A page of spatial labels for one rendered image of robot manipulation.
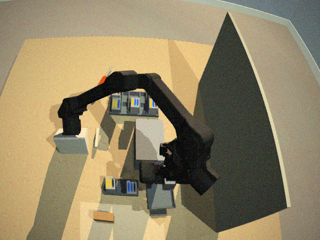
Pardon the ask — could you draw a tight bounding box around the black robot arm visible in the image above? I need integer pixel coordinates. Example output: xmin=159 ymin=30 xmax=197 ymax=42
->
xmin=57 ymin=70 xmax=220 ymax=196

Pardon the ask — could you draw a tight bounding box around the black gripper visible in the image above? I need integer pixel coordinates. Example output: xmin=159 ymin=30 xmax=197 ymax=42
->
xmin=139 ymin=160 xmax=189 ymax=185

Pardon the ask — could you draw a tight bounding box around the orange-handled screwdriver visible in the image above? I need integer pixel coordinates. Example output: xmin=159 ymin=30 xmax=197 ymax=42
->
xmin=98 ymin=65 xmax=114 ymax=85

